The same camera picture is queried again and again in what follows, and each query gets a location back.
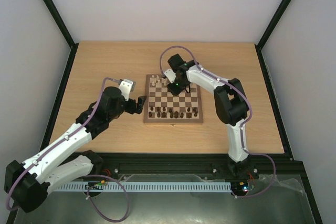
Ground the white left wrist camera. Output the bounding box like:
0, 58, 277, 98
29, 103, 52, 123
119, 79, 136, 101

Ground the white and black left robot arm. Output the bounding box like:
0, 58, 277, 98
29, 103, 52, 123
4, 86, 147, 212

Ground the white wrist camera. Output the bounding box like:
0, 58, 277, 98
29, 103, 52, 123
119, 79, 136, 101
163, 68, 176, 83

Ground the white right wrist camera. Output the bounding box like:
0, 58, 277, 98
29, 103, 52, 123
163, 68, 176, 83

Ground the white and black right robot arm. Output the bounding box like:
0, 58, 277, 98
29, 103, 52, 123
163, 54, 249, 178

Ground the wooden chessboard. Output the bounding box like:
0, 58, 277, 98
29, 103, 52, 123
143, 74, 203, 124

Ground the light blue slotted cable duct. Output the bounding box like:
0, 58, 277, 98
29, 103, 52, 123
56, 182, 232, 193

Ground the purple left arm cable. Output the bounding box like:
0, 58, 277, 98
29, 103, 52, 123
5, 77, 131, 221

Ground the black aluminium frame rail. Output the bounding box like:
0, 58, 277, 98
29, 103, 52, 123
87, 152, 307, 180

